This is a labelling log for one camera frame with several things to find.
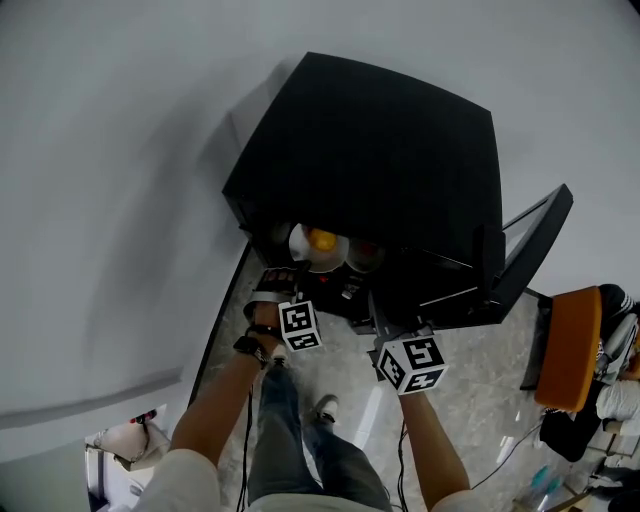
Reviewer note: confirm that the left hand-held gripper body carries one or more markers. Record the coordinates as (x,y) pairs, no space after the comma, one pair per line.
(300,325)

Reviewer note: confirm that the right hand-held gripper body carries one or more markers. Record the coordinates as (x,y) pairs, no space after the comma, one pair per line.
(412,365)

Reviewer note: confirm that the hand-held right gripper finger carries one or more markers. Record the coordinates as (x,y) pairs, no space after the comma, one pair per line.
(378,315)

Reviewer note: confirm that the white round plate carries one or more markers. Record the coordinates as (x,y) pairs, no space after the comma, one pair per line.
(325,260)

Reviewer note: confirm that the yellow-brown potato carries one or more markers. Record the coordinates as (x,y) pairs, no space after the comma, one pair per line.
(322,240)

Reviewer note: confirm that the black mini fridge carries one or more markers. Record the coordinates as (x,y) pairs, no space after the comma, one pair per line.
(375,150)

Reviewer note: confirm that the person's right forearm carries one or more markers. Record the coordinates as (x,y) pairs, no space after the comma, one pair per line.
(435,445)

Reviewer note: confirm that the person's left forearm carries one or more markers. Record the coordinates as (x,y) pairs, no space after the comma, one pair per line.
(215,405)

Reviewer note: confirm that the person's left hand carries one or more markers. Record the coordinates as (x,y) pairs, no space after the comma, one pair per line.
(280,276)

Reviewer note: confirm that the white shoe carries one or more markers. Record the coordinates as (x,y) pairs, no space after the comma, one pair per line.
(280,357)
(326,407)

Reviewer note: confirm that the black smartwatch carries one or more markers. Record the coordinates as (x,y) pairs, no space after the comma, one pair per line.
(246,346)

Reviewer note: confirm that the bowl with red contents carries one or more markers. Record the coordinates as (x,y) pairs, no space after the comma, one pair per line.
(366,255)

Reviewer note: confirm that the blue jeans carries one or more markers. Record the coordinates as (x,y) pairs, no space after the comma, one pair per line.
(280,440)

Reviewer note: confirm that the small red bottle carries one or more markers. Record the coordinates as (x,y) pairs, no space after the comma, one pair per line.
(144,416)

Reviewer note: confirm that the cream shirt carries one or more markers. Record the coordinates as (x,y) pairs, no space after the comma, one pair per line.
(180,485)

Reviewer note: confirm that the white handbag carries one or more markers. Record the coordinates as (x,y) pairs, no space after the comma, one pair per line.
(130,445)

